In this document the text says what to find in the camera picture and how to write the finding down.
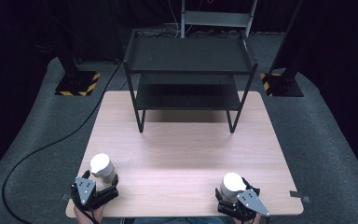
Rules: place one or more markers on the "grey metal frame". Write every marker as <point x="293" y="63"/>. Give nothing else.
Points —
<point x="216" y="18"/>

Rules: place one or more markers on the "person's right hand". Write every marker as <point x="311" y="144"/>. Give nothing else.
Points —
<point x="245" y="222"/>

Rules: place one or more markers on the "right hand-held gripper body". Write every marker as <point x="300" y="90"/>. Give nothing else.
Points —
<point x="250" y="202"/>

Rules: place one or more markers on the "person's blue jeans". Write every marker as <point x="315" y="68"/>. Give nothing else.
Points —
<point x="183" y="221"/>

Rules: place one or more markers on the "grey tape piece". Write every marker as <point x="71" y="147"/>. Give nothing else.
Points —
<point x="300" y="196"/>
<point x="66" y="197"/>

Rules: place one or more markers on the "person's left hand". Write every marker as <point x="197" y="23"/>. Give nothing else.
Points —
<point x="88" y="217"/>

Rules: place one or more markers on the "black stand with striped base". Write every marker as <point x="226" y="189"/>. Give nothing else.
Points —
<point x="76" y="82"/>
<point x="281" y="84"/>

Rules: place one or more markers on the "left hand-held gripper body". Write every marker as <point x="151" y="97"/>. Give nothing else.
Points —
<point x="85" y="189"/>

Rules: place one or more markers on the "black two-tier metal shelf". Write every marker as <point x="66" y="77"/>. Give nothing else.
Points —
<point x="189" y="59"/>

